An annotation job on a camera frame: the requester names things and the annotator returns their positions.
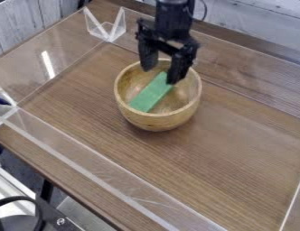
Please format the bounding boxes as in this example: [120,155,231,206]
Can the brown wooden bowl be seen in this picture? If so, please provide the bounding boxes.
[114,58,202,132]

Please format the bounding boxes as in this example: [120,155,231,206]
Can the clear acrylic corner bracket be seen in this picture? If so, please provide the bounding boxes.
[81,7,126,42]

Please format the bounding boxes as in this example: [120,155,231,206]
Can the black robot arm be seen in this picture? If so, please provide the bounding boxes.
[135,0,199,85]

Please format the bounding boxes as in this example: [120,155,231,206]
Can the clear acrylic tray wall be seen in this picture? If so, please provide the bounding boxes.
[0,1,300,231]

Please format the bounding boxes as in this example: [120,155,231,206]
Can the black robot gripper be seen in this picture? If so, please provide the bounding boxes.
[135,0,199,85]

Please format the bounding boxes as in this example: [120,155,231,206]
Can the black metal table leg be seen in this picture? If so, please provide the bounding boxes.
[40,180,53,202]

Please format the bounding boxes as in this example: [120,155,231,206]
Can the blue object at edge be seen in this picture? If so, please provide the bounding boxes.
[0,98,9,106]

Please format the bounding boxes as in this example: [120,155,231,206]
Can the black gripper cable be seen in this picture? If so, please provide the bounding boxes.
[190,0,207,23]

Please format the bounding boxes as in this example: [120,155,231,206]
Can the grey metal bracket with screw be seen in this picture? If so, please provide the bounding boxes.
[36,198,83,231]

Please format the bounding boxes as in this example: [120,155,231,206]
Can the green rectangular block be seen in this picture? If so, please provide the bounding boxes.
[130,72,172,113]

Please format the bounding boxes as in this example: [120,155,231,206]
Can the black cable loop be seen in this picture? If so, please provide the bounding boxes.
[0,196,45,231]

